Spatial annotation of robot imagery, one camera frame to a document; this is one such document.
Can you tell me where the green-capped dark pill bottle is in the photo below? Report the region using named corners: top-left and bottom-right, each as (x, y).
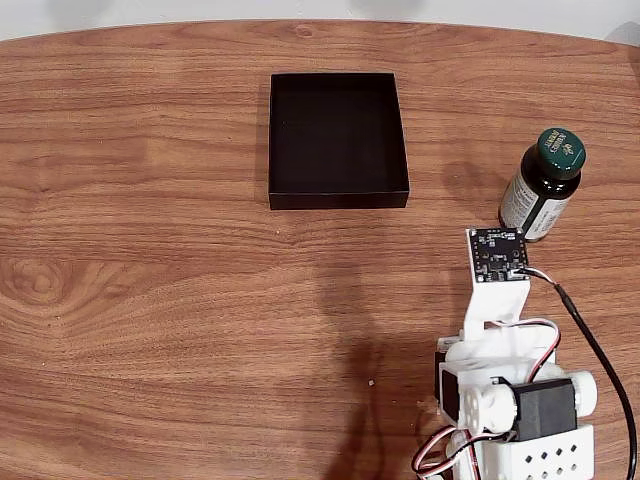
top-left (498, 127), bottom-right (587, 244)

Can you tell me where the black shallow open box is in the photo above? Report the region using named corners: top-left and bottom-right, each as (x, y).
top-left (268, 72), bottom-right (411, 211)

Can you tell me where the red white black servo cable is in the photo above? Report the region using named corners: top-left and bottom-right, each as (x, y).
top-left (497, 318), bottom-right (562, 387)
top-left (411, 424), bottom-right (482, 480)

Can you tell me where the circuit-board camera on white mount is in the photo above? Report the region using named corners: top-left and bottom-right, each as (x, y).
top-left (464, 227), bottom-right (535, 347)

